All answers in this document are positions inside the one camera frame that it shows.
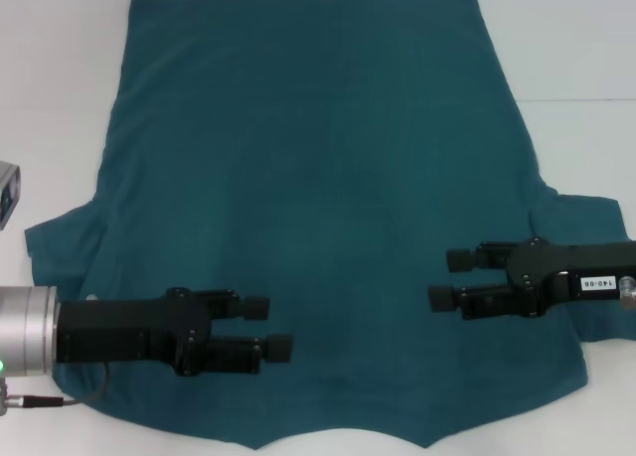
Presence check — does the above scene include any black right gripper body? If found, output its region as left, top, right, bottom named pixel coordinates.
left=503, top=235, right=636, bottom=321

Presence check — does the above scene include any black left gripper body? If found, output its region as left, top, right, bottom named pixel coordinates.
left=56, top=286, right=216, bottom=379

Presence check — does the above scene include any blue teal shirt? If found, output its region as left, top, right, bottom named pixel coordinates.
left=23, top=0, right=636, bottom=451

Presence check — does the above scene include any left gripper cable with plug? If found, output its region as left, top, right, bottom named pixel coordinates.
left=0, top=361, right=111, bottom=418

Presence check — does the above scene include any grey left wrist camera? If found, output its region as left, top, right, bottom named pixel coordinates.
left=0, top=160, right=22, bottom=230

